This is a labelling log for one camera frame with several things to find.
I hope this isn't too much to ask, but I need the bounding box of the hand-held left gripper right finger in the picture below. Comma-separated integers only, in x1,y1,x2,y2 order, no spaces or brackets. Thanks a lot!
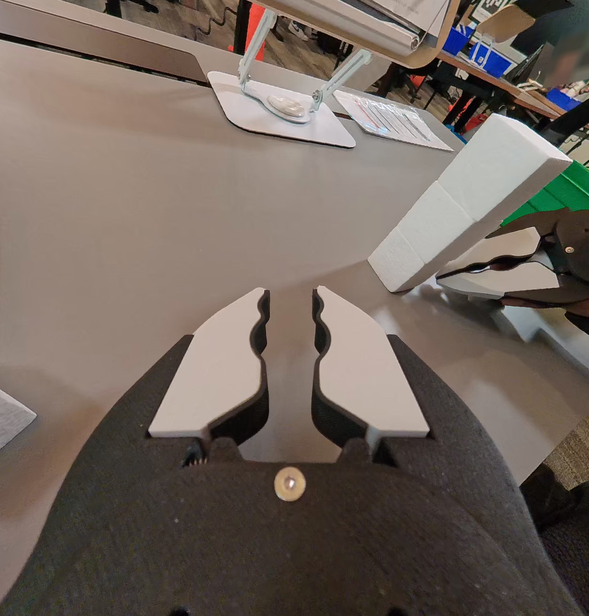
312,285,431,454

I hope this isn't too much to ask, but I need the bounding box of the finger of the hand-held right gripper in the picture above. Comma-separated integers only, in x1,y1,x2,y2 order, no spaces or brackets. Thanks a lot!
436,260,561,300
438,227,542,278

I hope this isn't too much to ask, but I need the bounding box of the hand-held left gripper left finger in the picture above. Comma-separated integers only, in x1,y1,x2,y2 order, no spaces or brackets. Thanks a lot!
148,287,272,446

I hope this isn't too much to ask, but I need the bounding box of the grey desk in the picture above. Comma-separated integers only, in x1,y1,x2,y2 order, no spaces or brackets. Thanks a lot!
0,0,256,85
0,36,589,616

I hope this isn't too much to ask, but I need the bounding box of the person's right hand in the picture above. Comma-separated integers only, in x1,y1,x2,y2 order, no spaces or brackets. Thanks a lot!
504,297,589,318

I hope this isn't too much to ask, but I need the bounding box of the green plastic bin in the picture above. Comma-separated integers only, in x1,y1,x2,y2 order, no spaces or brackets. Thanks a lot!
500,160,589,227

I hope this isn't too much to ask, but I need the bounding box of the small blue bin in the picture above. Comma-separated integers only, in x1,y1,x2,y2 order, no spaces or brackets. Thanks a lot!
545,87,584,112
468,41,516,75
441,24,478,56

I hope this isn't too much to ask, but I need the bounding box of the long wooden table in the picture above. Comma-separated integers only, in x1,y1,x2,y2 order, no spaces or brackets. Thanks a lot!
436,48,589,133

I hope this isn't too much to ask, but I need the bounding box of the clear plastic sleeve with paper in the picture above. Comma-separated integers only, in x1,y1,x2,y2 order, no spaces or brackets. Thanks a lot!
333,90,455,153

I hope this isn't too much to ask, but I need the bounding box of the printed instruction sheet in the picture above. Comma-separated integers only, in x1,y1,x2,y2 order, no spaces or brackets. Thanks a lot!
359,0,451,39

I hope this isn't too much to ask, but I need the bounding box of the dark cloth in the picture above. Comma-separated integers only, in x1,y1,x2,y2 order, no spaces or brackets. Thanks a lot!
520,462,589,616

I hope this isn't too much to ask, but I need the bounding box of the wooden document stand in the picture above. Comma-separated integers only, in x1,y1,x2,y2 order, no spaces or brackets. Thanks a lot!
207,0,461,149

